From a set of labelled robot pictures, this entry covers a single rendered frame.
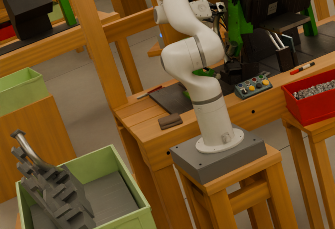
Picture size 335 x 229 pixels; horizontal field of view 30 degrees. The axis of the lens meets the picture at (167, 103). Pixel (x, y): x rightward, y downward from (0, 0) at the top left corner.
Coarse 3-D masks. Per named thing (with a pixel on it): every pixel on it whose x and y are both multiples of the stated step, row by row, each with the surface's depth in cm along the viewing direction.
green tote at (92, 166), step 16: (112, 144) 255; (80, 160) 253; (96, 160) 255; (112, 160) 257; (80, 176) 255; (96, 176) 257; (128, 176) 224; (16, 192) 240; (144, 208) 199; (32, 224) 241; (112, 224) 197; (128, 224) 199; (144, 224) 201
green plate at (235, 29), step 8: (232, 8) 292; (240, 8) 288; (232, 16) 293; (240, 16) 289; (232, 24) 294; (240, 24) 290; (248, 24) 291; (232, 32) 296; (240, 32) 291; (248, 32) 292
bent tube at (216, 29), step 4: (216, 4) 296; (220, 4) 296; (220, 8) 299; (224, 8) 296; (220, 12) 295; (216, 16) 300; (216, 20) 302; (216, 24) 304; (216, 28) 304; (216, 32) 304; (220, 36) 304; (224, 56) 298; (228, 56) 297; (224, 60) 297; (228, 60) 296
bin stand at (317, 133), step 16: (288, 112) 273; (288, 128) 273; (304, 128) 255; (320, 128) 251; (304, 144) 276; (320, 144) 254; (304, 160) 278; (320, 160) 256; (304, 176) 280; (320, 176) 260; (304, 192) 284; (320, 224) 289
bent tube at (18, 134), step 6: (18, 132) 232; (24, 132) 235; (18, 138) 231; (24, 138) 232; (24, 144) 230; (24, 150) 229; (30, 150) 229; (30, 156) 229; (36, 156) 230; (36, 162) 230; (42, 162) 231; (42, 168) 232; (48, 168) 234; (60, 168) 245
